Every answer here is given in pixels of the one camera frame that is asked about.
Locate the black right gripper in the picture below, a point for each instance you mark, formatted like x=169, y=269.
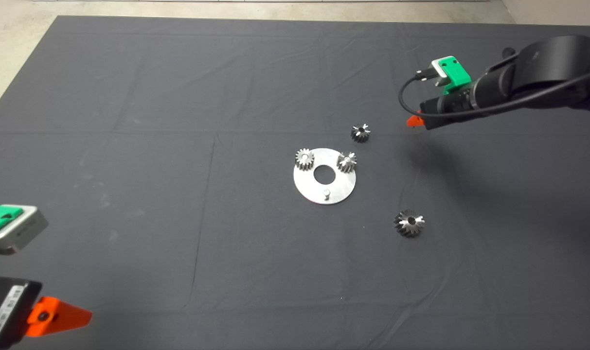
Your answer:
x=450, y=104

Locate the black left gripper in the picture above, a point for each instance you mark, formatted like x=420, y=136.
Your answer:
x=3, y=311

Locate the small steel gear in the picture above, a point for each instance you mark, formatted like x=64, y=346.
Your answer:
x=304, y=159
x=347, y=162
x=361, y=133

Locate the large steel gear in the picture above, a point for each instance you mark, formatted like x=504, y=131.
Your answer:
x=409, y=223

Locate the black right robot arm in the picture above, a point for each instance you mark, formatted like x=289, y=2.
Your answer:
x=552, y=58

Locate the round metal plate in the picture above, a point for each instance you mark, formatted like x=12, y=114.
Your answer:
x=343, y=187

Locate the dark grey table cloth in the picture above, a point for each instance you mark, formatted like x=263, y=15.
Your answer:
x=178, y=146

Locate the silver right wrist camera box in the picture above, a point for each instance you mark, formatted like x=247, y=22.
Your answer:
x=438, y=68

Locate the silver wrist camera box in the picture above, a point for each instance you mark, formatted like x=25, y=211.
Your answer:
x=25, y=231
x=438, y=68

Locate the green right camera mount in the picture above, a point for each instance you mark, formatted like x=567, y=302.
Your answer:
x=457, y=75

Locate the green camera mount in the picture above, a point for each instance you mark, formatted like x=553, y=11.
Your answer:
x=0, y=218
x=457, y=75

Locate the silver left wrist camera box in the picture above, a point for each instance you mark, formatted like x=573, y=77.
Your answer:
x=25, y=231

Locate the green left camera mount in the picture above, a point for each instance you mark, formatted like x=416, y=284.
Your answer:
x=0, y=218

